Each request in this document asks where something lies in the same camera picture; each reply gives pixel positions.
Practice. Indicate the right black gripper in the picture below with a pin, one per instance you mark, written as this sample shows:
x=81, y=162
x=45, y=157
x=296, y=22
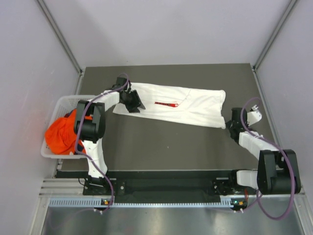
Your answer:
x=229, y=124

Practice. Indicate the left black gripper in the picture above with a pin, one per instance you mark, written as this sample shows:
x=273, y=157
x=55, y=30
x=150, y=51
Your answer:
x=132, y=108

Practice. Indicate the white t-shirt red print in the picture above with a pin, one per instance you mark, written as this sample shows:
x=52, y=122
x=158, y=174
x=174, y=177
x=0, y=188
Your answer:
x=178, y=104

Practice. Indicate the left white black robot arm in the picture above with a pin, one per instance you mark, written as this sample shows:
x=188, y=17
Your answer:
x=90, y=125

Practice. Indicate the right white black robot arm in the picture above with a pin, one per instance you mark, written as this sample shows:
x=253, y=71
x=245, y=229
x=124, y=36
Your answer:
x=277, y=171

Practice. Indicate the white plastic laundry basket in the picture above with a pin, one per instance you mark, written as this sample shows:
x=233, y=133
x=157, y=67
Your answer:
x=64, y=105

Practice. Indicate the orange t-shirt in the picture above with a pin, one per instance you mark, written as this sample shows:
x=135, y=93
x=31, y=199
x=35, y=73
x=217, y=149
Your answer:
x=60, y=136

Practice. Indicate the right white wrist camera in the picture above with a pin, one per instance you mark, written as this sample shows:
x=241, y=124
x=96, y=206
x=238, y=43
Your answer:
x=254, y=115

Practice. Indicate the left aluminium corner post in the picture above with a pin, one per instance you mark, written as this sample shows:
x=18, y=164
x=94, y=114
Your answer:
x=55, y=28

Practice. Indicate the aluminium corner post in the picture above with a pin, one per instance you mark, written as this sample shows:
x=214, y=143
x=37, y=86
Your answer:
x=274, y=34
x=55, y=28

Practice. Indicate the aluminium frame rail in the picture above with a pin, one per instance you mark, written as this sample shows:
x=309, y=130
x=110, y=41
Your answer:
x=53, y=187

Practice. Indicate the right aluminium corner post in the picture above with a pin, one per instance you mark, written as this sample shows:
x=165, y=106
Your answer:
x=274, y=34

